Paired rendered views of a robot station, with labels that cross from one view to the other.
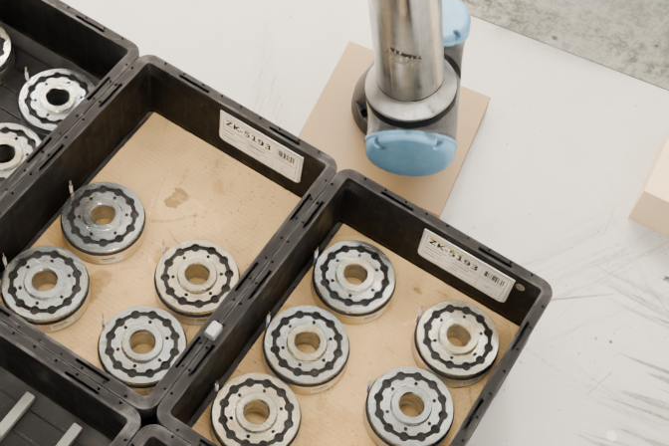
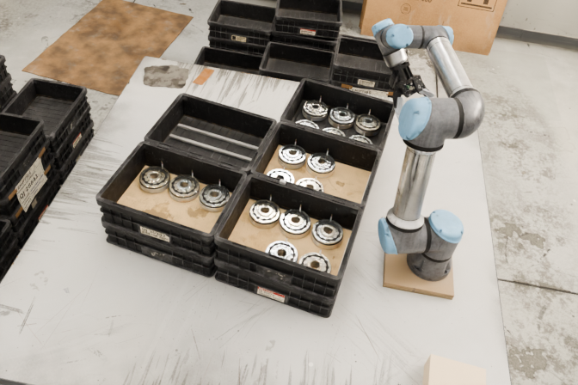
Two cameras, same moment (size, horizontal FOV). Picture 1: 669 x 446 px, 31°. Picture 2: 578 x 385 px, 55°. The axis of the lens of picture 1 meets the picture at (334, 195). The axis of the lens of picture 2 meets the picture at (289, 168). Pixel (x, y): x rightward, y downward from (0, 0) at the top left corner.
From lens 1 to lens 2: 1.22 m
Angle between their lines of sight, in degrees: 49
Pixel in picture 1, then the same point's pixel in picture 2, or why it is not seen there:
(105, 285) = (300, 172)
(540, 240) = (394, 327)
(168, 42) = not seen: hidden behind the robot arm
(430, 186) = (396, 277)
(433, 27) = (408, 187)
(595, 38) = not seen: outside the picture
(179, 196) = (341, 184)
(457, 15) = (450, 230)
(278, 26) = not seen: hidden behind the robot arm
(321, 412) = (273, 234)
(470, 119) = (437, 289)
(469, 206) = (397, 297)
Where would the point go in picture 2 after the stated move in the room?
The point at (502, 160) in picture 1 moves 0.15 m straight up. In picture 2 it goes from (427, 308) to (439, 283)
